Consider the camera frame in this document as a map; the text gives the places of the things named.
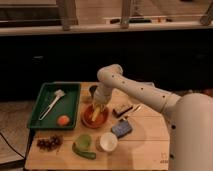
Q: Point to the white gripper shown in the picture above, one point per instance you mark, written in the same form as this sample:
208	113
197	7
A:
102	96

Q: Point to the yellow banana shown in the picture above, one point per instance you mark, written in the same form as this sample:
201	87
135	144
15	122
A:
95	113

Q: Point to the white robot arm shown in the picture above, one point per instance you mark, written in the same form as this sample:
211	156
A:
190	117

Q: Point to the red bowl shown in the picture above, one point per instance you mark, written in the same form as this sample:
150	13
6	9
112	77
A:
86	117

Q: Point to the dark small cup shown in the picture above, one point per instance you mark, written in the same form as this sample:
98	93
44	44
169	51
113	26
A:
92	90

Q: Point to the blue sponge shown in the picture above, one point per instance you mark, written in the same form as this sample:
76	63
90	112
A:
121	129

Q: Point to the white dish brush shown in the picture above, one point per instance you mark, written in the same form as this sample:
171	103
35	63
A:
58	95

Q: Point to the orange fruit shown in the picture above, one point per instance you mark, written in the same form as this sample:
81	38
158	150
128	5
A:
63	120

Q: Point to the green plastic tray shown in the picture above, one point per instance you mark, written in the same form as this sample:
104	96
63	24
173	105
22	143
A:
67	105

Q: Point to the white cup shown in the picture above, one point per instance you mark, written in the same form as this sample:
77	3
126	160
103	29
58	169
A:
107	142

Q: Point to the green cup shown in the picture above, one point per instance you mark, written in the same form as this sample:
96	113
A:
83	142

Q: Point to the green cucumber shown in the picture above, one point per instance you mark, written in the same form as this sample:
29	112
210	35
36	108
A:
84	154

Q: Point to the dark grape bunch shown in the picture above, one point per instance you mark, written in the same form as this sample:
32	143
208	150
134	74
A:
50	143

